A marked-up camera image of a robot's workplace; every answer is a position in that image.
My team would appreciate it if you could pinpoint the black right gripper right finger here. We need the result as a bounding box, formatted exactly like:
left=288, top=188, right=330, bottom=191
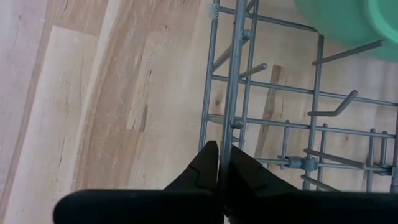
left=221, top=144, right=398, bottom=224

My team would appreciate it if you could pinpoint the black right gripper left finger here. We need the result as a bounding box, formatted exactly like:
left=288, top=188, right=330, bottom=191
left=52, top=139, right=220, bottom=224

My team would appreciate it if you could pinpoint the grey wire dish rack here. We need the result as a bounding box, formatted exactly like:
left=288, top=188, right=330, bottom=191
left=198, top=0, right=398, bottom=194

